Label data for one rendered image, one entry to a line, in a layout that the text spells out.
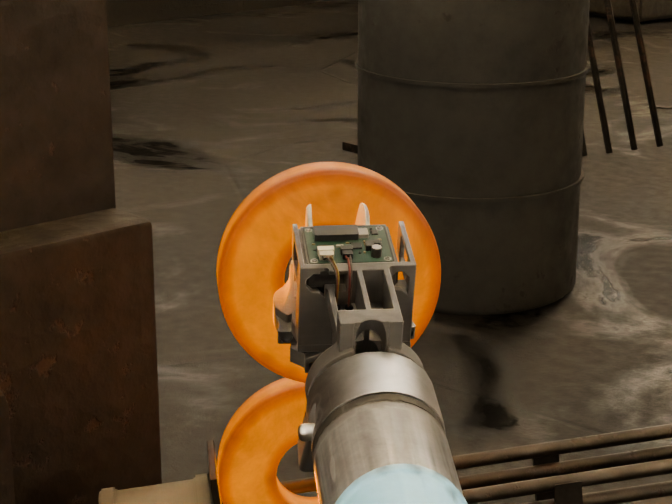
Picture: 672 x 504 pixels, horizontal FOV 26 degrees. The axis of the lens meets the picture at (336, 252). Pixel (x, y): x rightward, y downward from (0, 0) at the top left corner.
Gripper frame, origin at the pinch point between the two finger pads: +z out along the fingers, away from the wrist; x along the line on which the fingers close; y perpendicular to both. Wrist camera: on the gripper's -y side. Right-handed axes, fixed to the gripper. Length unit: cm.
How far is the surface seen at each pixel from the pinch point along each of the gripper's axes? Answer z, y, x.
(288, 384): 5.7, -16.2, 2.0
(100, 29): 32.5, 2.7, 16.4
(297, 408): 4.0, -17.3, 1.4
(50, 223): 24.4, -11.9, 21.2
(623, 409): 147, -133, -84
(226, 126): 427, -208, -15
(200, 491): 2.3, -23.9, 9.1
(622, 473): 0.4, -22.5, -24.7
